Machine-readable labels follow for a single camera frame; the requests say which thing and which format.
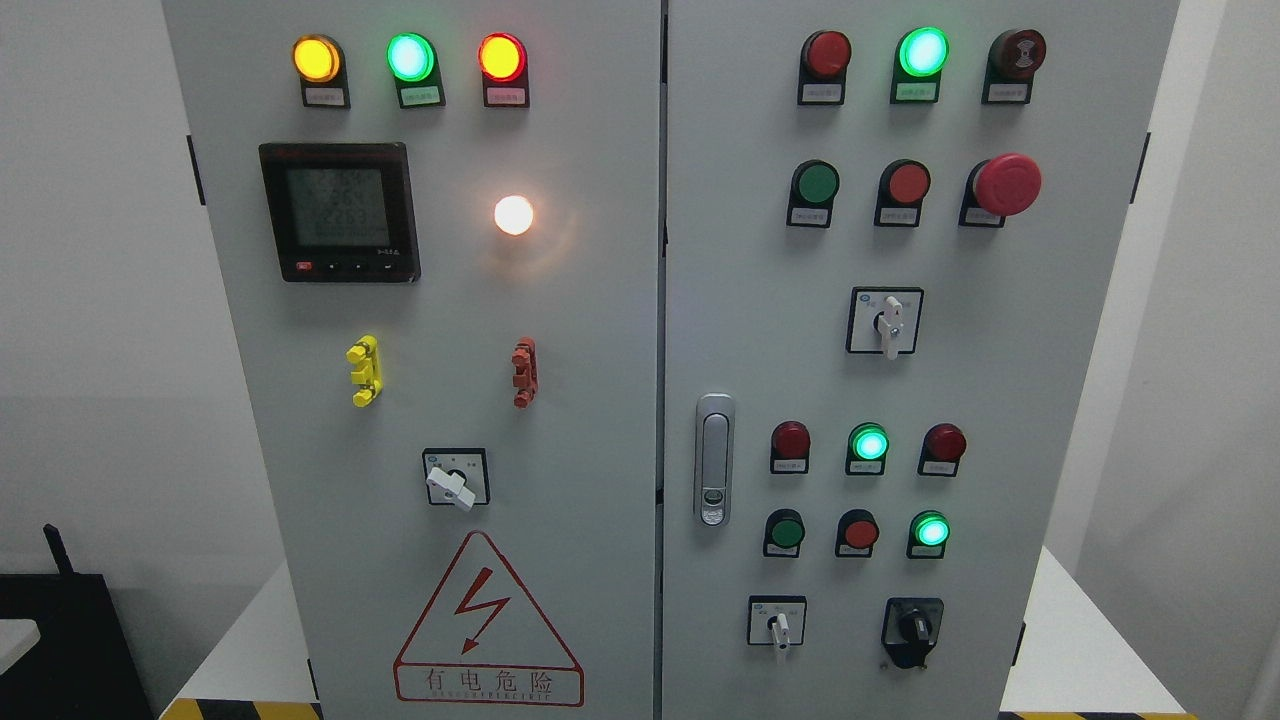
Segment silver cabinet door handle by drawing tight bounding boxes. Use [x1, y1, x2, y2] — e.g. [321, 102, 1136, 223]
[694, 393, 735, 527]

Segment grey electrical cabinet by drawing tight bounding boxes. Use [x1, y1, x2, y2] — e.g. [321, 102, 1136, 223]
[163, 1, 1179, 719]

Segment red terminal connector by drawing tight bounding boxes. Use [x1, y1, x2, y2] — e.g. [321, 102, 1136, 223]
[511, 336, 539, 409]

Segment dark red lamp middle left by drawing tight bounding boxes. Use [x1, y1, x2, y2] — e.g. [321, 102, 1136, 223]
[771, 420, 812, 474]

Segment dark red lamp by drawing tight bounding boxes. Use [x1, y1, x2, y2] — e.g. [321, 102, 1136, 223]
[771, 420, 812, 474]
[797, 29, 852, 106]
[916, 423, 966, 478]

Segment white glowing indicator lamp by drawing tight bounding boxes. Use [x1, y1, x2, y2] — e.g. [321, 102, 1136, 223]
[493, 193, 535, 237]

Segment green push button lower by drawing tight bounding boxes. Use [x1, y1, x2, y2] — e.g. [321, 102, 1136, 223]
[762, 509, 806, 559]

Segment green push button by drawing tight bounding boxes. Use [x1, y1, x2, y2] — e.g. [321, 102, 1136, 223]
[786, 159, 840, 228]
[762, 509, 806, 559]

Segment green lit lamp middle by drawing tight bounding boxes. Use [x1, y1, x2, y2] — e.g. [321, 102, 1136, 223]
[845, 421, 890, 477]

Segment green lit lamp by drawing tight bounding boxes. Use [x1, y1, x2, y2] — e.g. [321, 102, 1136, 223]
[890, 26, 950, 104]
[845, 421, 890, 477]
[906, 510, 951, 559]

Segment green push button upper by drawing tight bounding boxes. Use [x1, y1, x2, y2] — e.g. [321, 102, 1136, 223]
[786, 159, 840, 228]

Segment yellow terminal connector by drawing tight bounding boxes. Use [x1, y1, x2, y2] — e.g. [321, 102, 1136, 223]
[346, 334, 383, 407]

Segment red push button lower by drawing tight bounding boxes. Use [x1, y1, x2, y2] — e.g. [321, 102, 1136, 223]
[835, 509, 881, 559]

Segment red push button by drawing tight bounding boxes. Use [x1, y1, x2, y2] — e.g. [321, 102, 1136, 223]
[835, 509, 881, 559]
[873, 159, 931, 228]

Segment dark red lamp middle right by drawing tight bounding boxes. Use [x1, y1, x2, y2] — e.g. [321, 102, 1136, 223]
[916, 423, 966, 478]

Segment red push button upper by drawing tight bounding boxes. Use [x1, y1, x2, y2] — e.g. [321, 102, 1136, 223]
[873, 159, 931, 228]

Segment red electric hazard warning sticker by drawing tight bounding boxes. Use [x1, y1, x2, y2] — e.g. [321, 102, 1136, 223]
[393, 530, 585, 707]

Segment red indicator lamp top left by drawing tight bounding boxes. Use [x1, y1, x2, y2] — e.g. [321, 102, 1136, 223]
[477, 32, 530, 108]

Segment green lit lamp lower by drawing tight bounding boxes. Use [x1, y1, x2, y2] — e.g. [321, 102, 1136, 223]
[906, 510, 951, 559]

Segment black digital power meter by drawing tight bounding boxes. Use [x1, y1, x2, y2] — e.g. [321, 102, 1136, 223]
[259, 142, 420, 283]

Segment dark red lamp top right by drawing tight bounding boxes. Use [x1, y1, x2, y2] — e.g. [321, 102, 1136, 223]
[797, 29, 852, 106]

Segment green indicator lamp top left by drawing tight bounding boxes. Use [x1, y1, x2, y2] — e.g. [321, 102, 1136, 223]
[387, 32, 445, 109]

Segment red emergency stop mushroom button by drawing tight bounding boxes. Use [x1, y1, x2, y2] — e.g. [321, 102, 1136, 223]
[957, 152, 1042, 228]

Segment green lit lamp top right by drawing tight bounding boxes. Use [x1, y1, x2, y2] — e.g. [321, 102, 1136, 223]
[890, 26, 950, 104]

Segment yellow indicator lamp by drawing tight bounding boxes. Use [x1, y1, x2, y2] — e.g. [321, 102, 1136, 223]
[292, 35, 351, 108]

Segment dark red buzzer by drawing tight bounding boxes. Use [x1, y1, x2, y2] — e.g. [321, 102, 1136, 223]
[982, 28, 1047, 105]

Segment black object lower left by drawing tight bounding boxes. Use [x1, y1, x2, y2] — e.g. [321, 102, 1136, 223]
[1, 524, 151, 719]

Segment white rotary selector switch left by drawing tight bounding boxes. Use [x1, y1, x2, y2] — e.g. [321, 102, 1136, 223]
[421, 447, 492, 511]

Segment white rotary switch upper right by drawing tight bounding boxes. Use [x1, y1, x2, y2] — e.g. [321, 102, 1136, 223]
[846, 286, 925, 360]

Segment white rotary switch lower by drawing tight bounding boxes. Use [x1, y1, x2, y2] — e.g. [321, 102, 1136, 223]
[748, 594, 806, 665]

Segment black rotary knob switch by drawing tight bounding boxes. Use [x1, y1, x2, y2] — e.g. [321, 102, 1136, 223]
[881, 597, 945, 669]

